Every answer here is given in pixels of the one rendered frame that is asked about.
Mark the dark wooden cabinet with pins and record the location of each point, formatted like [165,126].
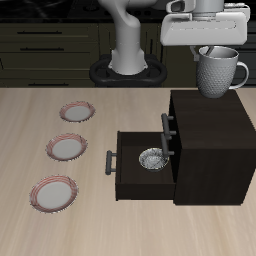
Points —
[213,150]

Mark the red rimmed white plate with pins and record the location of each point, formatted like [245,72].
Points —
[53,194]
[77,111]
[66,147]

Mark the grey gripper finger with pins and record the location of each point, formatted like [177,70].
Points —
[210,50]
[194,54]

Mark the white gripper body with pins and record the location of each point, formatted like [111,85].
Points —
[203,31]

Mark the flat black base plate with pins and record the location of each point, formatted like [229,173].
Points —
[156,76]

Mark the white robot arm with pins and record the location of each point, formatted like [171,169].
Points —
[126,40]

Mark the dark kitchen cupboards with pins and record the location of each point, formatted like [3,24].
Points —
[46,50]

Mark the grey dotted porcelain mug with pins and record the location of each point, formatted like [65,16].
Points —
[215,75]

